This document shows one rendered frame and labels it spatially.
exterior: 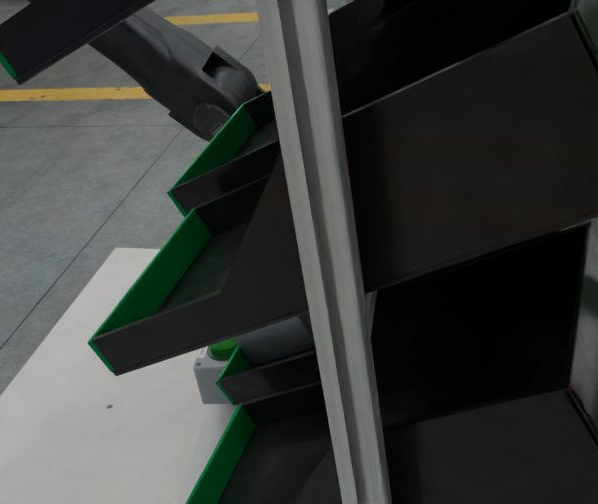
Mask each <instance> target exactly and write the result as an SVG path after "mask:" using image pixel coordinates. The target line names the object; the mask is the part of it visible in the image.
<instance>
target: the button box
mask: <svg viewBox="0 0 598 504"><path fill-rule="evenodd" d="M229 359H230V357H227V358H218V357H215V356H213V355H212V354H211V352H210V349H209V346H207V347H204V348H201V349H200V350H199V353H198V356H197V358H196V361H195V364H194V367H193V370H194V374H195V378H196V381H197V385H198V389H199V392H200V396H201V400H202V403H203V404H232V403H230V402H229V400H228V399H227V398H226V396H225V395H224V394H223V392H222V391H221V390H220V389H219V387H218V386H217V385H216V381H217V379H218V377H219V376H220V374H221V372H222V371H223V369H224V367H225V365H226V364H227V362H228V360H229Z"/></svg>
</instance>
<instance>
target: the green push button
mask: <svg viewBox="0 0 598 504"><path fill-rule="evenodd" d="M237 345H238V344H237V343H236V341H235V340H234V338H231V339H228V340H225V341H222V342H219V343H216V344H213V345H210V346H209V349H210V352H211V354H212V355H213V356H215V357H218V358H227V357H231V355H232V353H233V352H234V350H235V348H236V347H237Z"/></svg>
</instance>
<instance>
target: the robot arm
mask: <svg viewBox="0 0 598 504"><path fill-rule="evenodd" d="M87 44H88V45H90V46H91V47H92V48H94V49H95V50H97V51H98V52H99V53H101V54H102V55H103V56H105V57H106V58H108V59H109V60H110V61H112V62H113V63H114V64H116V65H117V66H118V67H119V68H121V69H122V70H123V71H124V72H126V73H127V74H128V75H129V76H130V77H132V78H133V79H134V80H135V81H136V82H137V83H138V84H139V85H140V86H141V87H142V88H143V90H144V91H145V92H146V93H147V94H148V95H149V96H150V97H152V98H153V99H154V100H156V101H157V102H158V103H160V104H161V105H163V106H164V107H165V108H167V109H168V110H170V112H169V114H168V115H169V116H170V117H171V118H173V119H174V120H176V121H177V122H178V123H180V124H181V125H183V126H184V127H185V128H187V129H188V130H190V131H191V132H192V133H194V134H195V135H197V136H198V137H200V138H201V139H203V140H205V141H208V142H210V141H211V140H212V139H213V137H214V136H215V135H216V134H217V133H218V132H219V130H220V129H221V128H222V127H223V126H224V124H225V123H226V122H227V121H228V120H229V119H230V117H231V116H232V115H233V114H234V113H235V111H236V110H237V109H238V108H239V107H240V106H241V104H243V103H245V102H247V101H249V100H251V99H253V98H255V97H257V96H259V95H261V94H263V93H265V92H266V91H265V90H264V89H262V88H261V87H260V86H259V85H258V82H257V81H256V78H255V76H254V75H253V73H252V72H251V71H250V69H249V68H247V67H246V66H245V65H244V64H242V63H241V62H240V61H238V60H237V59H236V58H234V57H233V56H232V55H230V54H229V53H228V52H226V51H225V50H224V49H222V48H221V47H220V46H218V45H217V44H216V45H215V47H214V48H211V47H210V46H209V45H207V44H206V43H205V42H203V41H202V40H201V39H199V38H198V37H197V36H195V35H194V34H193V33H191V32H189V31H187V30H185V29H182V28H179V27H178V26H176V25H174V24H173V23H171V22H170V21H168V20H166V19H165V18H163V17H162V16H160V15H159V14H157V13H156V12H155V11H153V10H152V9H150V8H149V7H148V6H146V7H144V8H143V9H141V10H140V11H138V12H136V13H135V14H133V15H132V16H130V17H129V18H127V19H125V20H124V21H122V22H121V23H119V24H117V25H116V26H114V27H113V28H111V29H110V30H108V31H106V32H105V33H103V34H102V35H100V36H98V37H97V38H95V39H94V40H92V41H91V42H89V43H87Z"/></svg>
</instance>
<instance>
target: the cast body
mask: <svg viewBox="0 0 598 504"><path fill-rule="evenodd" d="M234 340H235V341H236V343H237V344H238V345H239V347H240V348H241V349H242V351H243V352H244V354H245V355H246V356H247V358H248V359H249V360H250V362H251V363H252V364H253V365H255V366H256V365H259V364H262V363H266V362H269V361H272V360H275V359H279V358H282V357H285V356H289V355H292V354H295V353H298V352H302V351H305V350H308V349H312V348H315V342H314V336H313V330H312V324H311V319H310V313H307V314H304V315H301V316H298V317H295V318H292V319H289V320H286V321H283V322H280V323H277V324H274V325H271V326H268V327H265V328H261V329H258V330H255V331H252V332H249V333H246V334H243V335H240V336H237V337H234Z"/></svg>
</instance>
